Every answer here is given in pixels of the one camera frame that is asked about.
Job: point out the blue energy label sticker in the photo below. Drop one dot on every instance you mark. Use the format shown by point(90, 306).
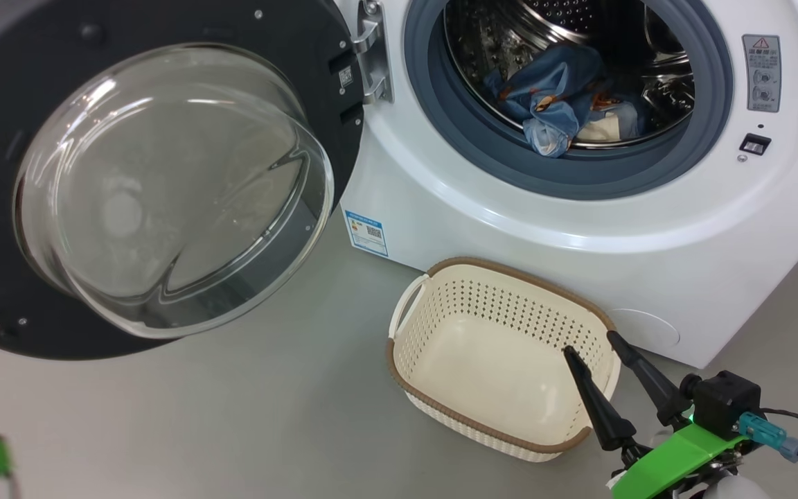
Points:
point(366, 232)

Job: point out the round white drain filter cover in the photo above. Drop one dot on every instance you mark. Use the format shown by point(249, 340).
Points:
point(645, 327)

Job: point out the silver door hinge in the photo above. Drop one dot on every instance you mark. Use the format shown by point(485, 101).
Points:
point(375, 69)

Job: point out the black washer door glass bowl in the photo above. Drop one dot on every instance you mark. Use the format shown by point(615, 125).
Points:
point(330, 173)

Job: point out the black door latch socket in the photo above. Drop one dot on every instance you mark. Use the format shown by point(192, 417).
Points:
point(754, 144)

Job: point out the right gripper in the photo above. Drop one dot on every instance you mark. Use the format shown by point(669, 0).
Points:
point(634, 457)

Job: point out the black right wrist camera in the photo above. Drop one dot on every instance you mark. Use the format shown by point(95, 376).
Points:
point(724, 402)

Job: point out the blue cartoon garment cream lining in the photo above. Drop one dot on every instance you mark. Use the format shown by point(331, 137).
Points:
point(614, 125)

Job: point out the cream laundry basket brown rim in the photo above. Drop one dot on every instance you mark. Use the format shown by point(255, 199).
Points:
point(482, 367)

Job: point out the grey warning sticker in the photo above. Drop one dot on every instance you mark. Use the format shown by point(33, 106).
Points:
point(761, 73)

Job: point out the grey rubber door gasket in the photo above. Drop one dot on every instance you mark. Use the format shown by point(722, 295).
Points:
point(579, 177)

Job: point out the white front-load washing machine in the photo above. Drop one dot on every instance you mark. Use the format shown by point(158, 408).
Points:
point(579, 242)

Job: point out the small blue cartoon garment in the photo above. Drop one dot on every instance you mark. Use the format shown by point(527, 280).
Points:
point(544, 90)

